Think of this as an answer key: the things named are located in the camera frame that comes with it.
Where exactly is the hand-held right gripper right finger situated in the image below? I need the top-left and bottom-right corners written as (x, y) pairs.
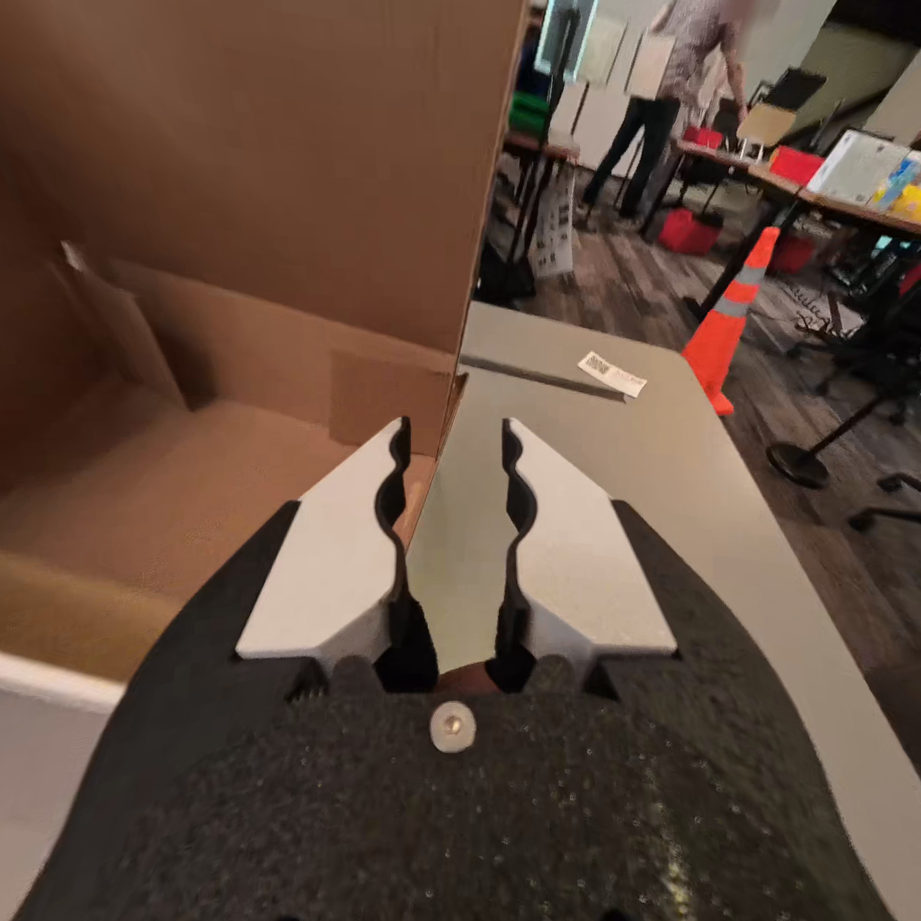
top-left (495, 417), bottom-right (678, 689)

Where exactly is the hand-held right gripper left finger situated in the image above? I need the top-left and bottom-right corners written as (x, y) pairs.
top-left (236, 416), bottom-right (427, 667)

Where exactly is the white cardboard box brown inside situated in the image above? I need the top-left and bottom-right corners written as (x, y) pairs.
top-left (0, 0), bottom-right (535, 921)

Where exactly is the red box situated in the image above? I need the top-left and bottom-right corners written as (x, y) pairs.
top-left (768, 145), bottom-right (826, 187)

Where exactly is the colourful printed box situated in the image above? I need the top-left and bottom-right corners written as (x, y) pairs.
top-left (873, 154), bottom-right (921, 222)

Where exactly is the white barcode sticker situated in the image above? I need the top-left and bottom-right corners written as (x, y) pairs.
top-left (577, 350), bottom-right (648, 399)

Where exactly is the black round-base stand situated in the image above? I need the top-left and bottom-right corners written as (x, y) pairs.
top-left (765, 387), bottom-right (897, 492)

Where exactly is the orange traffic cone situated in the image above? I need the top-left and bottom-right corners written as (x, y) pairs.
top-left (679, 226), bottom-right (783, 417)

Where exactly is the white picture poster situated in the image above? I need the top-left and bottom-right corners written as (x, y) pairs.
top-left (527, 171), bottom-right (578, 279)

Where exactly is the red plastic bin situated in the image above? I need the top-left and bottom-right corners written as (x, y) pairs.
top-left (658, 208), bottom-right (725, 256)

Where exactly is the black office chair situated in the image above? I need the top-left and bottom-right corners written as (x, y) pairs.
top-left (788, 243), bottom-right (921, 427)

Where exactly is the wooden top table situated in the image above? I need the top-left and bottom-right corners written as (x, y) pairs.
top-left (675, 138), bottom-right (921, 321)

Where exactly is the green plastic bin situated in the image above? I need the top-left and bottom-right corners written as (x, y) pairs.
top-left (507, 92), bottom-right (552, 135)

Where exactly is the small wooden board stand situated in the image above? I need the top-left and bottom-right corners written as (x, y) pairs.
top-left (735, 99), bottom-right (801, 158)

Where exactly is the white carton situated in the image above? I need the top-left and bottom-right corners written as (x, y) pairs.
top-left (805, 129), bottom-right (912, 207)

